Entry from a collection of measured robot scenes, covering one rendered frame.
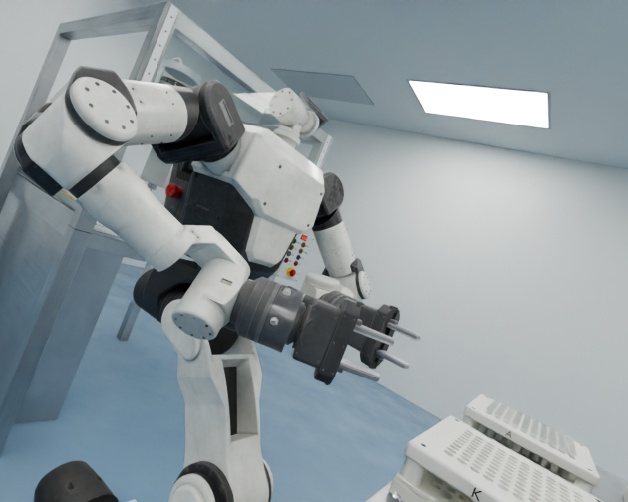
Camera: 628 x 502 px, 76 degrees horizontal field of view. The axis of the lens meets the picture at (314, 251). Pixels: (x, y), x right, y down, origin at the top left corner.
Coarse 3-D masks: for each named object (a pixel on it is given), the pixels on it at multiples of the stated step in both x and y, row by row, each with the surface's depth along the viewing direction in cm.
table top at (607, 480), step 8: (600, 472) 104; (608, 472) 107; (600, 480) 97; (608, 480) 100; (616, 480) 103; (624, 480) 106; (384, 488) 52; (600, 488) 90; (608, 488) 93; (616, 488) 95; (624, 488) 98; (376, 496) 49; (384, 496) 50; (392, 496) 51; (600, 496) 85; (608, 496) 87; (616, 496) 89
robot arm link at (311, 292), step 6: (294, 288) 86; (306, 288) 87; (312, 288) 86; (318, 288) 87; (306, 294) 84; (312, 294) 86; (318, 294) 85; (324, 294) 85; (330, 294) 83; (336, 294) 83; (342, 294) 83; (306, 300) 82; (312, 300) 81; (324, 300) 82; (330, 300) 82; (306, 306) 81
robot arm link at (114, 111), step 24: (96, 72) 47; (72, 96) 42; (96, 96) 44; (120, 96) 47; (144, 96) 54; (168, 96) 60; (96, 120) 42; (120, 120) 45; (144, 120) 54; (168, 120) 59; (120, 144) 46; (144, 144) 60
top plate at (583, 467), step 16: (480, 400) 95; (480, 416) 82; (512, 416) 92; (496, 432) 80; (512, 432) 79; (528, 432) 83; (528, 448) 77; (544, 448) 76; (576, 448) 86; (560, 464) 74; (576, 464) 73; (592, 464) 78; (592, 480) 71
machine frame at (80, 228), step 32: (64, 32) 201; (96, 32) 181; (128, 32) 164; (32, 96) 207; (0, 192) 208; (64, 256) 137; (64, 288) 140; (32, 320) 139; (128, 320) 281; (32, 352) 138; (0, 416) 137; (0, 448) 140
